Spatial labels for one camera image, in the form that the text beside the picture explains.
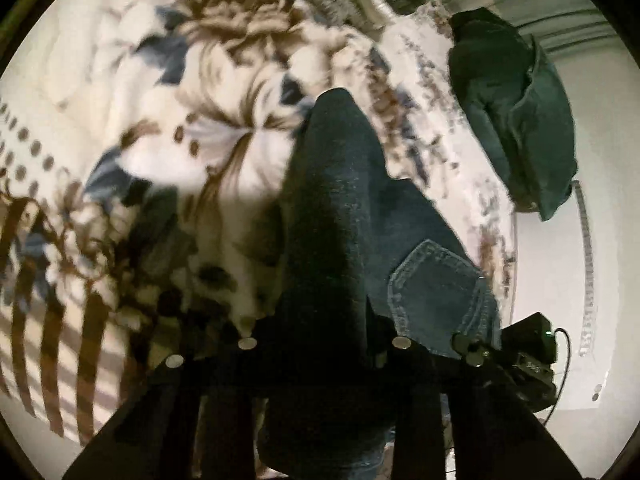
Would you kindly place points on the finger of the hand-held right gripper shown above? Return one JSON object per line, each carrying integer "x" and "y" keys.
{"x": 480, "y": 341}

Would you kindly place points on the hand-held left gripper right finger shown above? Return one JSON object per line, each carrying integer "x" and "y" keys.
{"x": 407, "y": 360}

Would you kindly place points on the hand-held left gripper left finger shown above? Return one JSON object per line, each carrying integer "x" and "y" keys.
{"x": 240, "y": 360}

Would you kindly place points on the dark blue jeans pants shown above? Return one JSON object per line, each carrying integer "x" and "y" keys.
{"x": 340, "y": 235}

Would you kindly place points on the white bed headboard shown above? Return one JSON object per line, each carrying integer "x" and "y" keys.
{"x": 545, "y": 270}

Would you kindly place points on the dark green plush blanket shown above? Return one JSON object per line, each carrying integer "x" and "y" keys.
{"x": 515, "y": 110}

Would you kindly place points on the floral bedsheet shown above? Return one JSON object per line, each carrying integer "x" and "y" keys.
{"x": 150, "y": 85}

